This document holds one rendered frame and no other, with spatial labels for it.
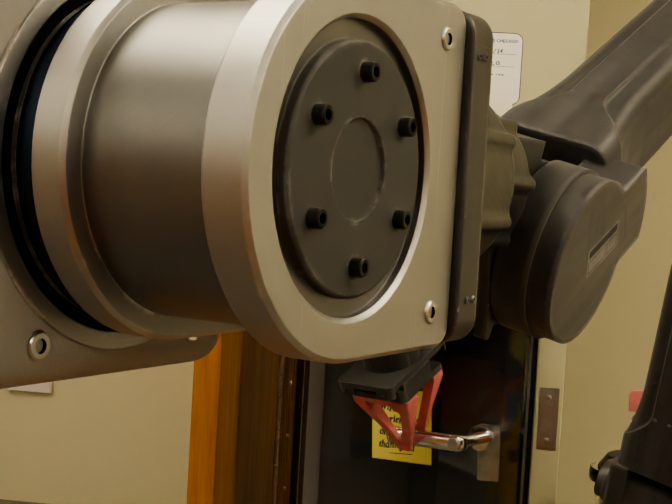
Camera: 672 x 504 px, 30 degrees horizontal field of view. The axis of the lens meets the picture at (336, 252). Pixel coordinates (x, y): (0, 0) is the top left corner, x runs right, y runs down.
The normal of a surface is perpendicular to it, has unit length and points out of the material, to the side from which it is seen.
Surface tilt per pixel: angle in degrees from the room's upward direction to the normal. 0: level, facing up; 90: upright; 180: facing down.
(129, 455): 90
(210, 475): 90
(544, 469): 90
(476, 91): 90
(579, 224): 103
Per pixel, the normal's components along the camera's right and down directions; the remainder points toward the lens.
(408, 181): 0.85, 0.07
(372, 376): -0.22, -0.89
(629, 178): -0.04, -0.81
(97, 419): -0.13, 0.04
